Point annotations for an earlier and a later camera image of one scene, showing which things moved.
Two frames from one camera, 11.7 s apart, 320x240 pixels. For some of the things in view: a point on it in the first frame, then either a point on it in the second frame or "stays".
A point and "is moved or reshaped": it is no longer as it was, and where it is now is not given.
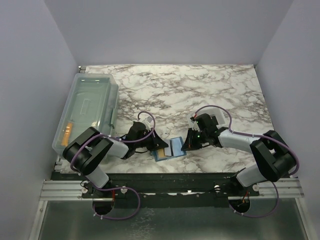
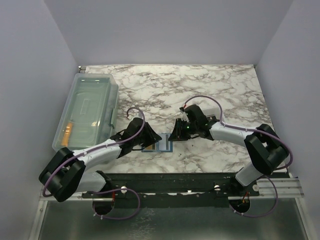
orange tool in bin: x=66 y=135 stays
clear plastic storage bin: x=92 y=102 stays
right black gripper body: x=199 y=138 -> x=193 y=127
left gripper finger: x=158 y=144 -> x=150 y=136
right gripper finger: x=188 y=144 -> x=178 y=134
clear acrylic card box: x=219 y=114 stays
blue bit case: x=178 y=148 is moved or reshaped
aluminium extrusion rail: x=72 y=190 stays
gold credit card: x=161 y=153 is moved or reshaped
